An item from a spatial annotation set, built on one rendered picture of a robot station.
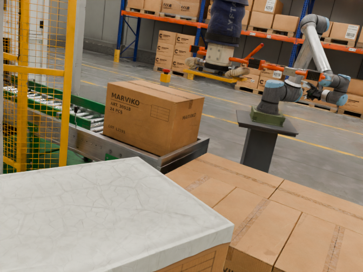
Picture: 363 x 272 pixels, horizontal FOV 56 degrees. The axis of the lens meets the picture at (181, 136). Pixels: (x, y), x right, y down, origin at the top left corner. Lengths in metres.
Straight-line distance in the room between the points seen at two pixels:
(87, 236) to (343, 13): 10.27
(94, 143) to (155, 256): 1.91
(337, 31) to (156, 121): 7.46
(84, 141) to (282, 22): 7.60
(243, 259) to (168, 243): 0.94
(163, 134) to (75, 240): 1.71
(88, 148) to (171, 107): 0.71
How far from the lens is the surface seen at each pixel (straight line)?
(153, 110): 2.33
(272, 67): 2.14
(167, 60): 10.63
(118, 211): 0.76
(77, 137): 2.62
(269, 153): 3.09
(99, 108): 3.20
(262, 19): 9.62
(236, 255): 1.60
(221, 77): 2.12
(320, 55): 2.73
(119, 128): 2.54
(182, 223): 0.74
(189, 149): 2.48
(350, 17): 10.65
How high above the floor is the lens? 1.41
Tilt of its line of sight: 17 degrees down
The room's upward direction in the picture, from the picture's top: 10 degrees clockwise
